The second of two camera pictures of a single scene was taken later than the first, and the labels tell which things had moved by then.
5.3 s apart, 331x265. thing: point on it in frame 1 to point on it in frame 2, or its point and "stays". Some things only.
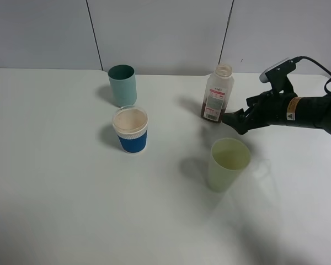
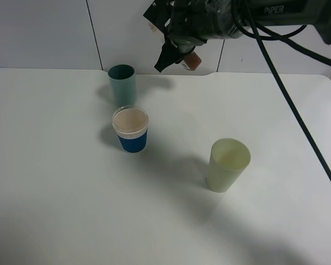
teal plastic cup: x=122 y=77 stays
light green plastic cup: x=228 y=158 stays
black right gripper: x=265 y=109 to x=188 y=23
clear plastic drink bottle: x=218 y=93 to x=191 y=61
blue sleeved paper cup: x=130 y=123 stays
